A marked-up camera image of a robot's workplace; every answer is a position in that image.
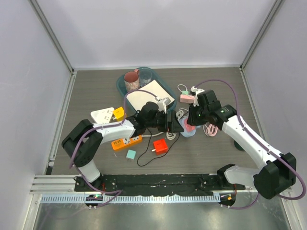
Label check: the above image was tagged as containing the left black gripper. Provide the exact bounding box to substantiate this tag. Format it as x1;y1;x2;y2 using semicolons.
145;111;184;133

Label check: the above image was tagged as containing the pink plug adapter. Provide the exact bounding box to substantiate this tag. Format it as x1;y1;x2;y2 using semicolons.
185;119;195;133

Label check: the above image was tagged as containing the blue round socket hub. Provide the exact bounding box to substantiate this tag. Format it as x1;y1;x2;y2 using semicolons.
179;117;196;138

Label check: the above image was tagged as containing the pink power strip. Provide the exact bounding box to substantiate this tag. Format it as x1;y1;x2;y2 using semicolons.
179;94;195;104

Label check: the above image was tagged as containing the red cube plug adapter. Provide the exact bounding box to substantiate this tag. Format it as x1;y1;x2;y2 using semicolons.
152;138;168;156

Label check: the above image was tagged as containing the green plug with white cable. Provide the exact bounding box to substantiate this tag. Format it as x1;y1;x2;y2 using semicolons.
177;84;189;95

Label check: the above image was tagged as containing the teal plug adapter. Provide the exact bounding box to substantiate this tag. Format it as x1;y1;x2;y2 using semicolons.
126;149;136;160

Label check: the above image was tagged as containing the yellow cube plug adapter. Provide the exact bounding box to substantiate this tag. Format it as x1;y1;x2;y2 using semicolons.
112;107;125;121

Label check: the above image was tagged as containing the orange power strip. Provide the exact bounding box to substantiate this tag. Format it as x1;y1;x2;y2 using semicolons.
111;135;142;151

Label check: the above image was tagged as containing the white square power socket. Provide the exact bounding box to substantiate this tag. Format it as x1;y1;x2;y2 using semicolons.
90;107;115;124

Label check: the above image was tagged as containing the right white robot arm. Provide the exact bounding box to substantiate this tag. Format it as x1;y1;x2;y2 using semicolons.
187;87;296;199

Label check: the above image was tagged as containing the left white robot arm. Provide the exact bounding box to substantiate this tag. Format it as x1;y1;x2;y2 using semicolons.
61;102;184;191

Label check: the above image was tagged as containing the white square plate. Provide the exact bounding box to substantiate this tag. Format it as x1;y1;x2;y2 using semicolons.
127;80;175;110

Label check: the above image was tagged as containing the dark green mug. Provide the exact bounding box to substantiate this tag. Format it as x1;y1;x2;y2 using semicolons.
234;141;245;151

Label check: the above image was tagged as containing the clear glass cup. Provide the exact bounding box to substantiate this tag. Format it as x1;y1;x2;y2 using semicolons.
139;69;152;87

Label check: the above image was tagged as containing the pink patterned mug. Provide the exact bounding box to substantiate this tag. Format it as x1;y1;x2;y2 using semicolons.
124;69;140;92

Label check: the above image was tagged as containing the teal plastic tray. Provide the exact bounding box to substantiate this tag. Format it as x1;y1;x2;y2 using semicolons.
116;67;177;111

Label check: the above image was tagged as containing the thin black usb cable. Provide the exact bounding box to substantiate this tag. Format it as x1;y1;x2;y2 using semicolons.
137;126;180;167

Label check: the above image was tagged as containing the white coiled power cord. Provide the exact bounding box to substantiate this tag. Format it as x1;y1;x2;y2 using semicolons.
141;109;190;141

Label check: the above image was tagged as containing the pink coiled cord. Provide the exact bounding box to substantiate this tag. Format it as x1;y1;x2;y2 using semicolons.
203;123;219;138

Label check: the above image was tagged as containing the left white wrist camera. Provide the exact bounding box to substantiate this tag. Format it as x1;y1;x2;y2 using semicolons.
155;96;171;113

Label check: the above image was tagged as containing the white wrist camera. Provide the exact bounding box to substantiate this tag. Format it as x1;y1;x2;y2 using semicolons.
190;86;205;107
155;96;171;113

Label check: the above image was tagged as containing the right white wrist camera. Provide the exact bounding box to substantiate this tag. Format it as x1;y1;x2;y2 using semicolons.
190;86;205;107

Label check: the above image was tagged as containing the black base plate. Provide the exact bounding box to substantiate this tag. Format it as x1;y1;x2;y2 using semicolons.
74;172;247;196

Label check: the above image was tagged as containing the white slotted cable duct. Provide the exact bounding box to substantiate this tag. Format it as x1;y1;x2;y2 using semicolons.
41;193;220;204

